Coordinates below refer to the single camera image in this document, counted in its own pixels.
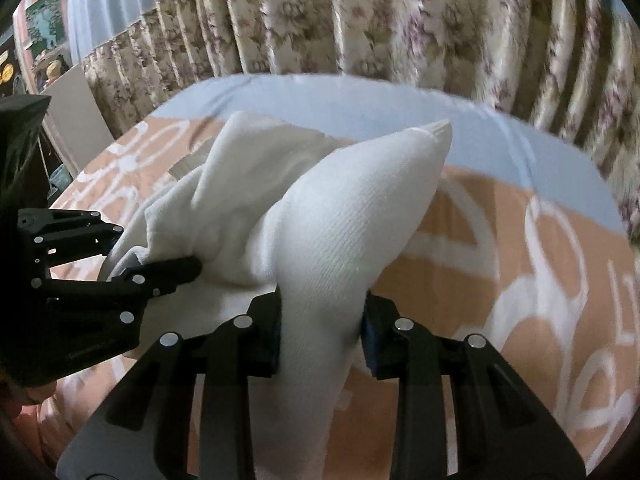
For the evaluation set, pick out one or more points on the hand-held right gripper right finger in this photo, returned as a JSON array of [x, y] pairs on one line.
[[371, 345]]

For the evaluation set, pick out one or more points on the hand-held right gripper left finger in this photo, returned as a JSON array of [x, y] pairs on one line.
[[272, 342]]

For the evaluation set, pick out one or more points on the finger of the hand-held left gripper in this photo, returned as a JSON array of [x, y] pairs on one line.
[[150, 280], [75, 235]]

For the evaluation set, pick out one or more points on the white knit sweater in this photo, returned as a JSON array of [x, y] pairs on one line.
[[325, 240]]

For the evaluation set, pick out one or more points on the person's left hand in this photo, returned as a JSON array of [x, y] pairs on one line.
[[37, 393]]

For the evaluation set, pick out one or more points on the pale flat board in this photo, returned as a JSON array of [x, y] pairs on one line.
[[75, 115]]

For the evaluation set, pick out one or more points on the blue and peach printed blanket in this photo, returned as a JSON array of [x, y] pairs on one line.
[[475, 285]]

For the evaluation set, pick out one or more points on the pale blue sheer curtain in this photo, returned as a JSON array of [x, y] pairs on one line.
[[115, 0]]

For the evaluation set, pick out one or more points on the floral curtain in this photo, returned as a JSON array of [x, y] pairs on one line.
[[400, 20]]

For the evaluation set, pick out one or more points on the green wall poster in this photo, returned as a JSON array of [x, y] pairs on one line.
[[47, 20]]

